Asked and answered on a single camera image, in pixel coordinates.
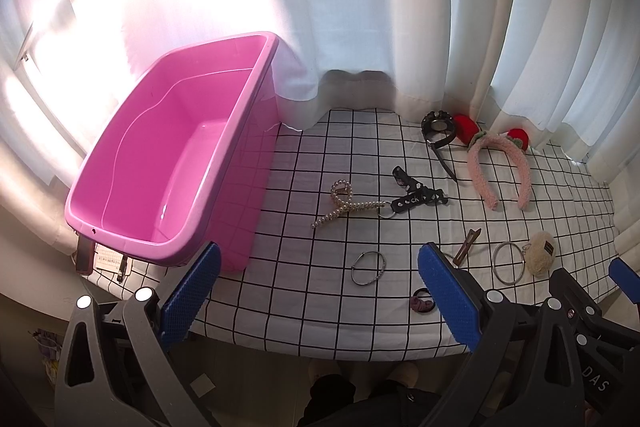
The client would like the thin silver bangle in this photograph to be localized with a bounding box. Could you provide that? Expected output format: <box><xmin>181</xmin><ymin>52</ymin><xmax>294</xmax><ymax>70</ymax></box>
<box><xmin>491</xmin><ymin>241</ymin><xmax>528</xmax><ymax>285</ymax></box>

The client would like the dark purple hair tie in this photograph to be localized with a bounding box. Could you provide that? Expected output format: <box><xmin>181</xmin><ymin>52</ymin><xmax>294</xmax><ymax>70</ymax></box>
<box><xmin>410</xmin><ymin>287</ymin><xmax>437</xmax><ymax>315</ymax></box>

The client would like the brown snap hair clip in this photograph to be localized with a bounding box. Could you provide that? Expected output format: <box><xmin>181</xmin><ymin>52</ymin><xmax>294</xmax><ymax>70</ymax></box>
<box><xmin>452</xmin><ymin>229</ymin><xmax>482</xmax><ymax>267</ymax></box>

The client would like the pink fuzzy strawberry headband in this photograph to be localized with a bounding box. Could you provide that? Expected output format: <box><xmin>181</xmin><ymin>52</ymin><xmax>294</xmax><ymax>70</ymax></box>
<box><xmin>452</xmin><ymin>114</ymin><xmax>533</xmax><ymax>210</ymax></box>

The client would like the silver bangle with beads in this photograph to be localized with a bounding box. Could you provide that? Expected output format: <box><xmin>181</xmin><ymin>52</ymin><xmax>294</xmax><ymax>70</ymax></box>
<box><xmin>349</xmin><ymin>251</ymin><xmax>387</xmax><ymax>287</ymax></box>

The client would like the black lettered keychain strap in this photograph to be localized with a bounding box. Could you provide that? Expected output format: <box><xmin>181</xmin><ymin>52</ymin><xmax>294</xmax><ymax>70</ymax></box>
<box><xmin>376</xmin><ymin>164</ymin><xmax>449</xmax><ymax>220</ymax></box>

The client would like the black wrist watch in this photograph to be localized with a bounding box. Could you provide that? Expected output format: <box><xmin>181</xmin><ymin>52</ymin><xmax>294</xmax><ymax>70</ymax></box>
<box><xmin>421</xmin><ymin>110</ymin><xmax>458</xmax><ymax>182</ymax></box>

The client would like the pearl hair claw clip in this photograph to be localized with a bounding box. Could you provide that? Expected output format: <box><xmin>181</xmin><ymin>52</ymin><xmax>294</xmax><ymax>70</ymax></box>
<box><xmin>311</xmin><ymin>179</ymin><xmax>388</xmax><ymax>229</ymax></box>

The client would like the dark red smartphone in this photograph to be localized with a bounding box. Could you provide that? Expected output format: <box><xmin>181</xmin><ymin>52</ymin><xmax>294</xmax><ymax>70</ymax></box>
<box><xmin>75</xmin><ymin>235</ymin><xmax>96</xmax><ymax>275</ymax></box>

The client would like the pink plastic tub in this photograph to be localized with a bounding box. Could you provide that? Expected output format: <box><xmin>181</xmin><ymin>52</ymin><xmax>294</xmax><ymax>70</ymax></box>
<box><xmin>64</xmin><ymin>32</ymin><xmax>280</xmax><ymax>272</ymax></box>

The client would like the white curtain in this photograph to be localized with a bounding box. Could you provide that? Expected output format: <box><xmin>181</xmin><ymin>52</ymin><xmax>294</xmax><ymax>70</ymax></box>
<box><xmin>1</xmin><ymin>0</ymin><xmax>639</xmax><ymax>254</ymax></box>

